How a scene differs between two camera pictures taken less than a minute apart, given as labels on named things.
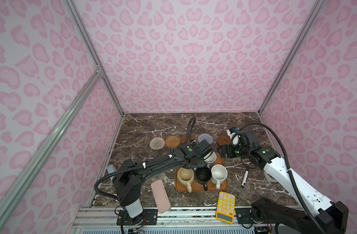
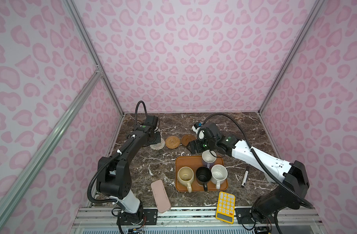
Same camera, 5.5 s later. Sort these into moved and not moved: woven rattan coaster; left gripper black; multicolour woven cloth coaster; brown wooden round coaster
Moved: left gripper black
Not moved: woven rattan coaster; multicolour woven cloth coaster; brown wooden round coaster
